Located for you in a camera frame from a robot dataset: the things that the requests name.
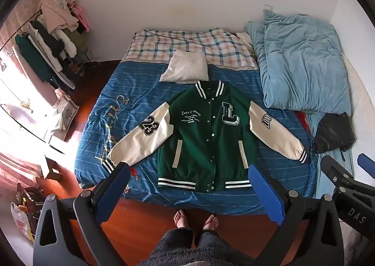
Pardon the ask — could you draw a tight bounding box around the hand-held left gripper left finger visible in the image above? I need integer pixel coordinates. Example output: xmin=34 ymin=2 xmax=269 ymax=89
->
xmin=33 ymin=163 xmax=131 ymax=266

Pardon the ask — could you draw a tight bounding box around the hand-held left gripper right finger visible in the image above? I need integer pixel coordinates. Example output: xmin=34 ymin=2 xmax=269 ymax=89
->
xmin=247 ymin=165 xmax=345 ymax=266

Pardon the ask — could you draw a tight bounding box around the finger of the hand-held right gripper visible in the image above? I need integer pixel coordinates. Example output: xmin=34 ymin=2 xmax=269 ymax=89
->
xmin=357 ymin=153 xmax=375 ymax=180
xmin=320 ymin=155 xmax=356 ymax=193

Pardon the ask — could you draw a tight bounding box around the green varsity jacket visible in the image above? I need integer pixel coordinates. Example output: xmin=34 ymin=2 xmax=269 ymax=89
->
xmin=101 ymin=80 xmax=308 ymax=193

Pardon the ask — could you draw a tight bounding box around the black metal clothes rack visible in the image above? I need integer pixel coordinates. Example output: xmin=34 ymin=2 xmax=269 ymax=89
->
xmin=0 ymin=10 xmax=92 ymax=91

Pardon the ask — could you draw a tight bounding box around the row of hanging clothes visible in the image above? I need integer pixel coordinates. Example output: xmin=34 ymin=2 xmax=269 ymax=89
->
xmin=15 ymin=20 xmax=88 ymax=91

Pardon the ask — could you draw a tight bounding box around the pile of pale clothes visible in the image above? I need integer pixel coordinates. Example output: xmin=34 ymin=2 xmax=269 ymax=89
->
xmin=38 ymin=0 xmax=80 ymax=35

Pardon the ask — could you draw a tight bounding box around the black bag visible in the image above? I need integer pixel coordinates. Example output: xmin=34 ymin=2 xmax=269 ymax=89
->
xmin=312 ymin=112 xmax=356 ymax=154

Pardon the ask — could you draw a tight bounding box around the red cloth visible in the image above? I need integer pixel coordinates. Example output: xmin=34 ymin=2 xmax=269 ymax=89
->
xmin=296 ymin=111 xmax=311 ymax=138

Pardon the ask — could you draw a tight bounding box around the person's right foot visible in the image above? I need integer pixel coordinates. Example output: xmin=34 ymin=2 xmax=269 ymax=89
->
xmin=202 ymin=214 xmax=220 ymax=231

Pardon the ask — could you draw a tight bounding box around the person's foot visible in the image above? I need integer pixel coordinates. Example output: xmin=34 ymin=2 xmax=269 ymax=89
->
xmin=173 ymin=209 xmax=191 ymax=229
xmin=202 ymin=214 xmax=220 ymax=231

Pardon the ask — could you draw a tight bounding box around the person's left foot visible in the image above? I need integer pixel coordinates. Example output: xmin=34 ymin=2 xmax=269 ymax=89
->
xmin=173 ymin=209 xmax=191 ymax=229

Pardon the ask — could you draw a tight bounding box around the white floral cloth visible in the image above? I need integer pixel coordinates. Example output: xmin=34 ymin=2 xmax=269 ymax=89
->
xmin=52 ymin=93 xmax=79 ymax=140

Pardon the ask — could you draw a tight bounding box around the white plastic bag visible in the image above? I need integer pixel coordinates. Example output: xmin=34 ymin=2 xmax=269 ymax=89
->
xmin=10 ymin=202 xmax=36 ymax=241

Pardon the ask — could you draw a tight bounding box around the light blue duvet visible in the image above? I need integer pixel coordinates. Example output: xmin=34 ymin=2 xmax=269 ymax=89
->
xmin=244 ymin=10 xmax=350 ymax=116

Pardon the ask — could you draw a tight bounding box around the white fluffy pillow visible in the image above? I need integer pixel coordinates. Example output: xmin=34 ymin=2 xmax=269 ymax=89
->
xmin=160 ymin=49 xmax=209 ymax=83

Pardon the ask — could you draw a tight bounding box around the plaid blanket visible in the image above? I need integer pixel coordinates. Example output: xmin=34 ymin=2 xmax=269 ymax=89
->
xmin=121 ymin=28 xmax=260 ymax=72

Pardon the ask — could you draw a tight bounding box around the pink hanger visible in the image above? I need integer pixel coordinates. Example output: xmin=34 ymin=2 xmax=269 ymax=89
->
xmin=69 ymin=4 xmax=90 ymax=33

